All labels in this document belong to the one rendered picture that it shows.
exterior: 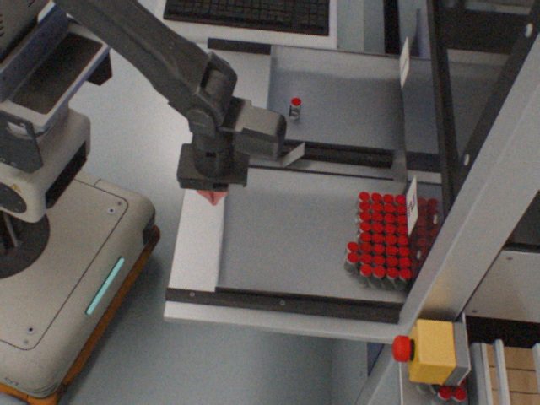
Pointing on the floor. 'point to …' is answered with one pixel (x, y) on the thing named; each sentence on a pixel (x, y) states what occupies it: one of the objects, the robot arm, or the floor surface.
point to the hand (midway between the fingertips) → (214, 199)
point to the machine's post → (473, 222)
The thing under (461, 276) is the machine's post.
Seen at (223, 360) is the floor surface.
